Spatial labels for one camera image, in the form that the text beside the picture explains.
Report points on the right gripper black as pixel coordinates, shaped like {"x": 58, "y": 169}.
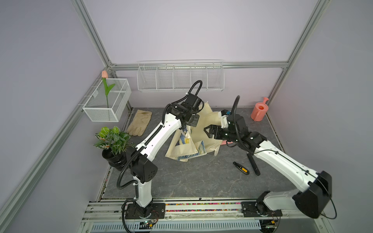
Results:
{"x": 214, "y": 126}

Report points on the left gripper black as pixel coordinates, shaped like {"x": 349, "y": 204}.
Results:
{"x": 194, "y": 123}

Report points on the pink art knife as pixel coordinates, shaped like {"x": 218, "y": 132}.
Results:
{"x": 224, "y": 142}

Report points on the cream starry night tote bag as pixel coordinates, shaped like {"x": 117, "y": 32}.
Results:
{"x": 193, "y": 142}

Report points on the black yellow utility knife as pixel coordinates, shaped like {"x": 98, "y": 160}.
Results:
{"x": 241, "y": 168}

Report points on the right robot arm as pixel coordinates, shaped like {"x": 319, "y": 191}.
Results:
{"x": 313, "y": 190}

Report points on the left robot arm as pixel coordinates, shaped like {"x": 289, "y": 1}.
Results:
{"x": 140, "y": 169}

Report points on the pink watering can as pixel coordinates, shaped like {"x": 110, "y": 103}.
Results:
{"x": 260, "y": 110}

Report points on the beige work glove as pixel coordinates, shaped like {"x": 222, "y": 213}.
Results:
{"x": 139, "y": 123}

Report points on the green potted plant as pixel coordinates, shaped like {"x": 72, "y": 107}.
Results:
{"x": 114, "y": 144}

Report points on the white mesh basket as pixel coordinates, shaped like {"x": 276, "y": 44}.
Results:
{"x": 95, "y": 106}

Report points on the pink artificial tulip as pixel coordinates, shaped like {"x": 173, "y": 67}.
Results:
{"x": 107, "y": 87}

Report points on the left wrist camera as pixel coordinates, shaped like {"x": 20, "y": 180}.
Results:
{"x": 193, "y": 103}

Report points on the white wire shelf rack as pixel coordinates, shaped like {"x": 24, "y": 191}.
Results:
{"x": 173, "y": 75}

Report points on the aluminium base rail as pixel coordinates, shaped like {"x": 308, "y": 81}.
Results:
{"x": 191, "y": 215}

